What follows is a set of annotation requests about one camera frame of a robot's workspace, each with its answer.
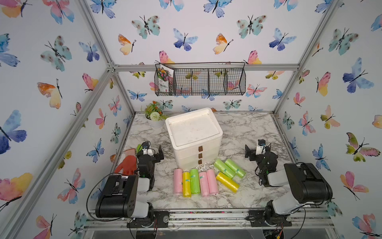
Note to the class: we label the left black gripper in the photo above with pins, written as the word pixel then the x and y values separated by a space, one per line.
pixel 156 156

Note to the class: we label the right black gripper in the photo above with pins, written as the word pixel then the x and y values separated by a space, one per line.
pixel 253 154

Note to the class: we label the green bag roll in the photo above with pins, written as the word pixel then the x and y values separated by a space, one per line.
pixel 236 168
pixel 195 181
pixel 223 168

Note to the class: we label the drawer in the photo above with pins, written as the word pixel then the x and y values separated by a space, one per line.
pixel 191 162
pixel 200 155
pixel 211 145

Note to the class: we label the yellow bag roll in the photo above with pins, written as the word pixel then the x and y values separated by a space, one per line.
pixel 227 182
pixel 186 184

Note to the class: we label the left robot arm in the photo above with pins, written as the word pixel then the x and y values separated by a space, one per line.
pixel 118 197

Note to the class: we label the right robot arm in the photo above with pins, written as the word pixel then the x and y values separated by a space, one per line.
pixel 307 185

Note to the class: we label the white three-drawer foam cabinet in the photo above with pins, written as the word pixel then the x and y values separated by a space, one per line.
pixel 192 129

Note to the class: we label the left pink bag roll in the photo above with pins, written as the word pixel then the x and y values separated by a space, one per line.
pixel 178 181

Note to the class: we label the pink bag roll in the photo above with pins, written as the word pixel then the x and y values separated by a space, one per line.
pixel 213 187
pixel 204 185
pixel 178 181

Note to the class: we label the green toy shovel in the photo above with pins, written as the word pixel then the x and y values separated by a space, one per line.
pixel 139 149

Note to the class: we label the red rubber glove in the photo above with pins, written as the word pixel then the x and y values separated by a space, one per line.
pixel 129 163

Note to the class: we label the potted artificial flower plant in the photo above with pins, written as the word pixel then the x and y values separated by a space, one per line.
pixel 155 116

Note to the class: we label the pink bag roll right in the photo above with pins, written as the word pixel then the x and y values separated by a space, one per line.
pixel 213 187

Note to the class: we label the flower seed packet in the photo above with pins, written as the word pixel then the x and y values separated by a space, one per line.
pixel 165 79

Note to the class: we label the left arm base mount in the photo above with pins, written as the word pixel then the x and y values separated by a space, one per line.
pixel 155 219

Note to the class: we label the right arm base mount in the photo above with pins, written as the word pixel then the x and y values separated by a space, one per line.
pixel 267 218

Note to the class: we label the black wire wall basket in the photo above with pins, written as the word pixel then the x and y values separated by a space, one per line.
pixel 206 79

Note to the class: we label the aluminium front rail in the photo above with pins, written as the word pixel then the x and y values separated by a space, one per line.
pixel 208 219

